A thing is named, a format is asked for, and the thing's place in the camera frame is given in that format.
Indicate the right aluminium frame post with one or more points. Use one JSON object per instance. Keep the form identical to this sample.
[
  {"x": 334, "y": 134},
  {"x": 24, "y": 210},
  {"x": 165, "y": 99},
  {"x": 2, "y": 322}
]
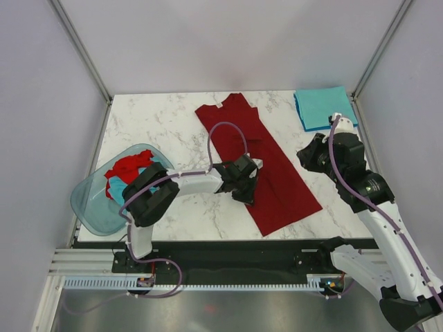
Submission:
[{"x": 382, "y": 46}]

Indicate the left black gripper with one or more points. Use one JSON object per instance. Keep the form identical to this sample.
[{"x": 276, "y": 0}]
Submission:
[{"x": 248, "y": 198}]

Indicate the folded teal t-shirt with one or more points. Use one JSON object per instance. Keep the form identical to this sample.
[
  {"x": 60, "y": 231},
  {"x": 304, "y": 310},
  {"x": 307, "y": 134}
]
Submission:
[{"x": 330, "y": 92}]

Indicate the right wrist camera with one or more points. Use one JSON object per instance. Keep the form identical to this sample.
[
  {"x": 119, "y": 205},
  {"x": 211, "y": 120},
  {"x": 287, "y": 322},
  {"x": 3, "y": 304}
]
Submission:
[{"x": 341, "y": 124}]

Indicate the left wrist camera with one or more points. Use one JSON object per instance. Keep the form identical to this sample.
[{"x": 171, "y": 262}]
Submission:
[{"x": 258, "y": 163}]

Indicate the teal shirt in basket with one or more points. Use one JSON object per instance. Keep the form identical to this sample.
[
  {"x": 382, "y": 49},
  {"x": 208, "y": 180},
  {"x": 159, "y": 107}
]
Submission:
[{"x": 116, "y": 188}]

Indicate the left aluminium frame post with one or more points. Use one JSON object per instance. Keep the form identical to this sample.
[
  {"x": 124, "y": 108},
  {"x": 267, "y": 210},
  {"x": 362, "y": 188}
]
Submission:
[{"x": 80, "y": 48}]

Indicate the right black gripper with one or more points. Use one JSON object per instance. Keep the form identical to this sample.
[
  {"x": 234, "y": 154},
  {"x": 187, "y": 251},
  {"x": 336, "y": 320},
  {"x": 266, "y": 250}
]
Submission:
[{"x": 307, "y": 155}]

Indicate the transparent blue plastic basket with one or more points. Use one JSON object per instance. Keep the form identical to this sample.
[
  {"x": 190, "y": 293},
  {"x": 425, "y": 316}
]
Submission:
[{"x": 97, "y": 213}]

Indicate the red shirt in basket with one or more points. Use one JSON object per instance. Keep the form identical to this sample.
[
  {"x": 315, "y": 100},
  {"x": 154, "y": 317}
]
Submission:
[{"x": 129, "y": 166}]

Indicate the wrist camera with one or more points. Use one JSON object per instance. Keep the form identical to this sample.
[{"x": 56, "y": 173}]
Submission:
[
  {"x": 258, "y": 163},
  {"x": 341, "y": 124}
]

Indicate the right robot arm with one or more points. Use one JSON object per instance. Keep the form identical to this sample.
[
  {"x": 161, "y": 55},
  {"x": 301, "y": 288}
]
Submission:
[{"x": 408, "y": 291}]

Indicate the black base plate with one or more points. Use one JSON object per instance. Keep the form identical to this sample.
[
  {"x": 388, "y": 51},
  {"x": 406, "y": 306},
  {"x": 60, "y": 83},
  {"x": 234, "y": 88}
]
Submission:
[{"x": 259, "y": 260}]

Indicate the aluminium frame post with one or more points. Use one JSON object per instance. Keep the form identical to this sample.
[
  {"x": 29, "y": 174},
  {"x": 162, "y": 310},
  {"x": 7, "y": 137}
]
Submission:
[
  {"x": 80, "y": 48},
  {"x": 382, "y": 46}
]

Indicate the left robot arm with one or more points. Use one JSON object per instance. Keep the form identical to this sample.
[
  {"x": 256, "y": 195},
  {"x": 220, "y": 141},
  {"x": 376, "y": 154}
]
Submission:
[{"x": 149, "y": 196}]

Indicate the white slotted cable duct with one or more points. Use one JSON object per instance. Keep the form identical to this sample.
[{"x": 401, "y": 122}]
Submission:
[{"x": 146, "y": 282}]

